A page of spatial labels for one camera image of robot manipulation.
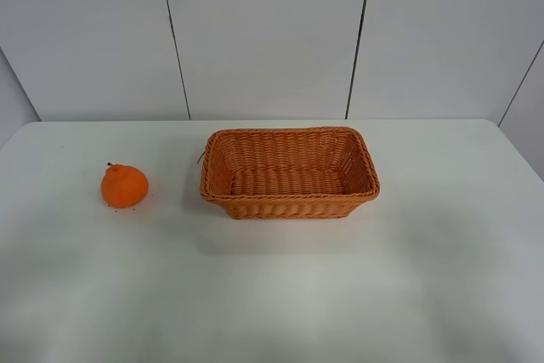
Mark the orange fruit with stem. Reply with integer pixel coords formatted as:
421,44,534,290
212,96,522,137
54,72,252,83
100,162,150,208

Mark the orange woven wicker basket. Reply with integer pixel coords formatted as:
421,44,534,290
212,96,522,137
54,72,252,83
200,127,380,219

